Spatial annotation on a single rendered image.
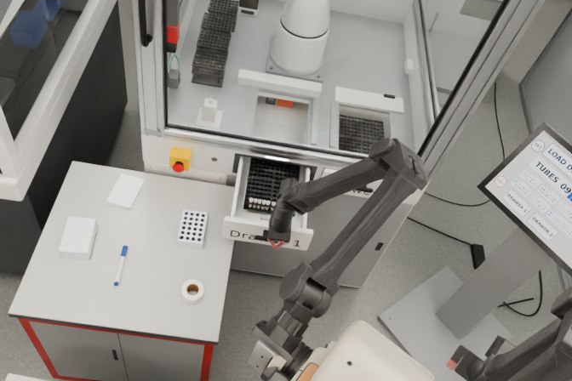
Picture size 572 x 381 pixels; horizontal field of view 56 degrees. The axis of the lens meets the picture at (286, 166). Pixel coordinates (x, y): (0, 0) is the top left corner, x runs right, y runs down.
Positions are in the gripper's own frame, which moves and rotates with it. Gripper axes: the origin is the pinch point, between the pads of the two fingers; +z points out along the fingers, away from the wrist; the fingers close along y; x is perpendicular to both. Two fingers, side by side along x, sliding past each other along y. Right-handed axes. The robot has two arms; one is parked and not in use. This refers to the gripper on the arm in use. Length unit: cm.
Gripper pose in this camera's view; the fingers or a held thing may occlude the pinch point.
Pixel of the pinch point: (276, 241)
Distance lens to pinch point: 172.1
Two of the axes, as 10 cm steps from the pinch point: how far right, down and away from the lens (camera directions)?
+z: -1.6, 6.7, 7.3
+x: -9.9, -1.4, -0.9
